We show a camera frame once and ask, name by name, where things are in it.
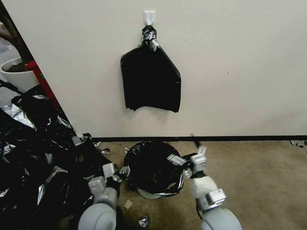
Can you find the white wall hook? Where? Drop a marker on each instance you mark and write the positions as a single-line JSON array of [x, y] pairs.
[[148, 17]]

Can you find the white round plant pot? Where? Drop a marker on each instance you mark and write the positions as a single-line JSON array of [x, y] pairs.
[[18, 77]]

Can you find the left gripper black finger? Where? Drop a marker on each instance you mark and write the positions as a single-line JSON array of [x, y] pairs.
[[124, 173]]

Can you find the black metal bar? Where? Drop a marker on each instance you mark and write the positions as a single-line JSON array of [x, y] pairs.
[[10, 86]]

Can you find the red metal stand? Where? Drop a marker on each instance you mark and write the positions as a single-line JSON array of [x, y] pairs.
[[42, 79]]

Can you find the small beige paper scrap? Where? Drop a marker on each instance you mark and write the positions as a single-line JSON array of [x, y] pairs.
[[127, 204]]

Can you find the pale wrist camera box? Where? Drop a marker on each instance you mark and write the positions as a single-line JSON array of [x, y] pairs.
[[199, 163], [108, 170]]

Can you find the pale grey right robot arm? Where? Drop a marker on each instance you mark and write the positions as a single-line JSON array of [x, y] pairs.
[[211, 198]]

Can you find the round grey trash bin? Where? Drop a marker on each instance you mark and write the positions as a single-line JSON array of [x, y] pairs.
[[149, 195]]

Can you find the black trash bag lining bin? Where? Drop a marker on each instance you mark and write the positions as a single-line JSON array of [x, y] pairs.
[[151, 167]]

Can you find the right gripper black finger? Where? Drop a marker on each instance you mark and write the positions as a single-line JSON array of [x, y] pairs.
[[176, 160], [202, 151]]

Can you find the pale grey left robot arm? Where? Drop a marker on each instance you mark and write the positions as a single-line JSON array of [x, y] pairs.
[[100, 210]]

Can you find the flat black hanging trash bag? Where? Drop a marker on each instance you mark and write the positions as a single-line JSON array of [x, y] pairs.
[[151, 81]]

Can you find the brown tree trunk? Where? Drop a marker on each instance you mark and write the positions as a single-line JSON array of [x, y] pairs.
[[13, 36]]

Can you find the crumpled black trash bag pile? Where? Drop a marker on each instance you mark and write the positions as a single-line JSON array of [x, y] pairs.
[[36, 155]]

